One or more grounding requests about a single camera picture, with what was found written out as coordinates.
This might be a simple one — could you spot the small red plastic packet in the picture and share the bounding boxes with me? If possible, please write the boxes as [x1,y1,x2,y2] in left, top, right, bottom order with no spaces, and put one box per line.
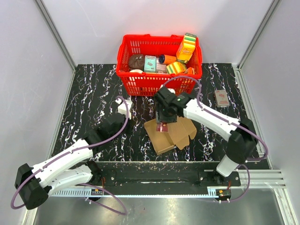
[156,123,168,132]

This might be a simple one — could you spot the brown cardboard box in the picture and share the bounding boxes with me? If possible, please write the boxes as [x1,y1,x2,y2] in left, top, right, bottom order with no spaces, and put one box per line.
[144,117,197,155]

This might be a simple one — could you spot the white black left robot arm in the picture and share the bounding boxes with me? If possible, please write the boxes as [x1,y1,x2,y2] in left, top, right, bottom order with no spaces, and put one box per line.
[11,112,129,210]

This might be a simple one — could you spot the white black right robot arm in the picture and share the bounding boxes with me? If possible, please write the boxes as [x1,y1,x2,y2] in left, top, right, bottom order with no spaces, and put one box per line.
[154,86,258,186]

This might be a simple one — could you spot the pink white small box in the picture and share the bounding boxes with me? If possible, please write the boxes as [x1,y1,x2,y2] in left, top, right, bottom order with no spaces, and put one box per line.
[156,62,167,74]

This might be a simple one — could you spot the teal white small box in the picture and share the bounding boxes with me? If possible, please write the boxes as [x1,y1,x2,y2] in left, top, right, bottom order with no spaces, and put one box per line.
[143,55,157,73]

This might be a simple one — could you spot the yellow green sponge pack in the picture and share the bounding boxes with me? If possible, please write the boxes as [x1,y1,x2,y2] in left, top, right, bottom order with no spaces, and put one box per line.
[166,61,187,74]

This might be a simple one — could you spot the red plastic shopping basket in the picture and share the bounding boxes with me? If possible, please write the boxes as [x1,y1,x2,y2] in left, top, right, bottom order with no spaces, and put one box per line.
[116,34,202,96]

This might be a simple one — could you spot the small orange packet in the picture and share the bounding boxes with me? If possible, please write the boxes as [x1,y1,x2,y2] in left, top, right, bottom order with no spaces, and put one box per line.
[184,67,195,75]

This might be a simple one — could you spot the white round lid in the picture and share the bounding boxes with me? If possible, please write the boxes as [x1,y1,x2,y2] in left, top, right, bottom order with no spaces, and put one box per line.
[129,69,143,74]

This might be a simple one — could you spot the orange cylindrical can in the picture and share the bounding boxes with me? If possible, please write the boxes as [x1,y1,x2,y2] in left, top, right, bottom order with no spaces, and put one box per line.
[158,54,177,65]

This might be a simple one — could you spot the white Kamenoko sponge pack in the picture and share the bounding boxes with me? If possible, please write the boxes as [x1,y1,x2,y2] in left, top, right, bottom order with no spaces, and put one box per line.
[214,90,229,108]

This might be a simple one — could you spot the tall orange sponge pack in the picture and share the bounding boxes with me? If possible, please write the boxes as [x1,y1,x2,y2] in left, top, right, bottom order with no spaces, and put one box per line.
[176,33,196,64]

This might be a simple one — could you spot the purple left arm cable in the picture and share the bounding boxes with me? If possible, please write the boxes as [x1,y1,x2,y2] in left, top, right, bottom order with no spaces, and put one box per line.
[10,95,129,216]

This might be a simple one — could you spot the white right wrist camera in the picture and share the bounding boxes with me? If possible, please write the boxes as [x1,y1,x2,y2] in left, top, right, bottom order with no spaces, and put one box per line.
[160,85,176,94]

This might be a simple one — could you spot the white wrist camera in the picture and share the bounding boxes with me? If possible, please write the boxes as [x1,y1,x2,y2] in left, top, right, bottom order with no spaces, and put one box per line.
[115,99,133,119]
[160,85,176,94]

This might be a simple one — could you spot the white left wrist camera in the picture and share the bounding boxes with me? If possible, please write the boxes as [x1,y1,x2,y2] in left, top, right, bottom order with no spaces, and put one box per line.
[115,99,133,119]

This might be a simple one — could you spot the left aluminium frame post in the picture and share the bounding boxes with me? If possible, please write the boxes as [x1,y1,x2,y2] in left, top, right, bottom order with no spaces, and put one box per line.
[34,0,77,71]

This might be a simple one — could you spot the aluminium frame post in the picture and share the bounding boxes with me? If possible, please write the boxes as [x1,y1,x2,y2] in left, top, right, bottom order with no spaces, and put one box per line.
[34,0,77,71]
[237,0,281,70]

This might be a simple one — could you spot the aluminium slotted rail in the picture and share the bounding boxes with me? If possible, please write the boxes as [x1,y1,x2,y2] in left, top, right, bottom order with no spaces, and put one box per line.
[52,170,285,199]

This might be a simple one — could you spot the right aluminium frame post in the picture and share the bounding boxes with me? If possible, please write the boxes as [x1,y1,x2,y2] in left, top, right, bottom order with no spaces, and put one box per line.
[237,0,281,70]

